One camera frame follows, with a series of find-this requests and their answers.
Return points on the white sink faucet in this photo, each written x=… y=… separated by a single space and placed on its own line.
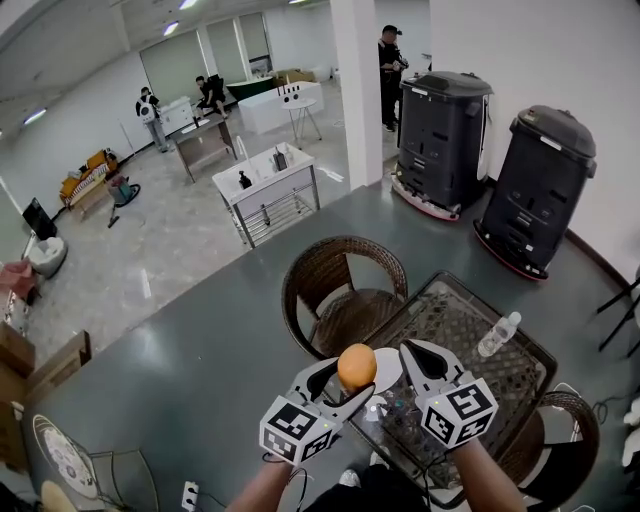
x=243 y=150

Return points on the small black pump dispenser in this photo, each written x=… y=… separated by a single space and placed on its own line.
x=245 y=181

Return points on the black flat screen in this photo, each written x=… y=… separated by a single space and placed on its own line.
x=40 y=220

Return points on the grey metal table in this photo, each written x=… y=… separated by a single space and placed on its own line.
x=202 y=145

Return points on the green vacuum cleaner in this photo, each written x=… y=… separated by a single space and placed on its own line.
x=125 y=192

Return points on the long ceiling tube light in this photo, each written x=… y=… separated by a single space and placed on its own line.
x=170 y=28
x=187 y=4

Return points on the person's left forearm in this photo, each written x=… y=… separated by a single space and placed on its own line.
x=260 y=490

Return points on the brown wicker chair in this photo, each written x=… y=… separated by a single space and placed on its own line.
x=565 y=450
x=345 y=310

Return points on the white sink stand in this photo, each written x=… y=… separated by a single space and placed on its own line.
x=265 y=185

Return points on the white power strip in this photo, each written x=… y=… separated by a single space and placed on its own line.
x=190 y=495

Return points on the black folding chair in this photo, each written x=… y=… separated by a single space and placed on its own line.
x=620 y=315

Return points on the person's right forearm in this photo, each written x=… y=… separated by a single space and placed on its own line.
x=487 y=480

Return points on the pink fabric seat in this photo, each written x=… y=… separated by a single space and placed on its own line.
x=17 y=280

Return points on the person's white shoe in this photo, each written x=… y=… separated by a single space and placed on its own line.
x=349 y=478

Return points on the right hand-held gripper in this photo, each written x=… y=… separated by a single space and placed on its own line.
x=460 y=410

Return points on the orange sofa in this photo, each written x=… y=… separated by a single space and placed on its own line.
x=87 y=180

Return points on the brown cardboard box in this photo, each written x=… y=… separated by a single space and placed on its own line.
x=50 y=370

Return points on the glass-top wicker table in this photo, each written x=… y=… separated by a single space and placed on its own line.
x=480 y=310

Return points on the dark green bathtub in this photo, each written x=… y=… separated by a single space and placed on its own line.
x=250 y=89

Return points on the white plate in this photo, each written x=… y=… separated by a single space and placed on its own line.
x=389 y=367

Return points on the clear plastic water bottle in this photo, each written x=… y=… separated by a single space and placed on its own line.
x=497 y=335

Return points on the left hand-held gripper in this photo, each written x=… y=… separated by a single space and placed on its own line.
x=295 y=430

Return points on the tall black soap bottle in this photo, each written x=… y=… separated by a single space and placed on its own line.
x=280 y=160

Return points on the chair with round patterned cushion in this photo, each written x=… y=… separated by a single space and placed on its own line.
x=70 y=455

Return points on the black cleaning machine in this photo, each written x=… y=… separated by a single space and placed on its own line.
x=540 y=200
x=440 y=145

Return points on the grey beanbag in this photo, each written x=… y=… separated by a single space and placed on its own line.
x=49 y=257

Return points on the white counter block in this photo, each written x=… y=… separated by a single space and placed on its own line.
x=270 y=107

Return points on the person's black trousers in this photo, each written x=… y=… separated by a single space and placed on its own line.
x=380 y=492

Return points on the white round side table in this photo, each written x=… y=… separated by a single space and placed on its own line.
x=300 y=104

